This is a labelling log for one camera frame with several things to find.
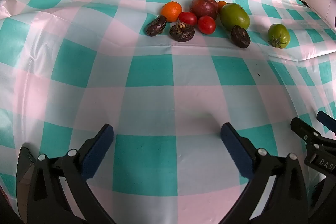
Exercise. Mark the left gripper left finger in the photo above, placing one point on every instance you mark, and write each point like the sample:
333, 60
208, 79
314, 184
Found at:
55, 189

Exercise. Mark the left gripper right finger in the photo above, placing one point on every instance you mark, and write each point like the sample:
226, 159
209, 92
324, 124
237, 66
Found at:
287, 201

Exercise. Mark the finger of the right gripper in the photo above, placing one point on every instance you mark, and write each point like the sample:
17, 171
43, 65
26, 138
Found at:
308, 134
327, 121

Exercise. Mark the red cherry tomato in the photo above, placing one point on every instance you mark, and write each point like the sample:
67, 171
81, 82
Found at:
188, 18
206, 25

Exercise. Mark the green tomato with stem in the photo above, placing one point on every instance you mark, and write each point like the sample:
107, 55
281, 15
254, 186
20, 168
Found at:
278, 36

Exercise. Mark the dark purple passion fruit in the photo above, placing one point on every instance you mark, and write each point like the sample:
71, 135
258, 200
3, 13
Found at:
240, 37
157, 26
182, 32

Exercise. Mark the large green tomato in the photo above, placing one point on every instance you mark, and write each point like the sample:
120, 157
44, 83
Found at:
232, 14

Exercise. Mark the teal pink checkered tablecloth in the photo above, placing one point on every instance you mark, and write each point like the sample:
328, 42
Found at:
70, 66

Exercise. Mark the small orange mandarin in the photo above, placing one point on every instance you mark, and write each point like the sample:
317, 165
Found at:
221, 4

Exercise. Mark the dark red apple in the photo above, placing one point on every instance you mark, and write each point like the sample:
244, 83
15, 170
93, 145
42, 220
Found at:
204, 7

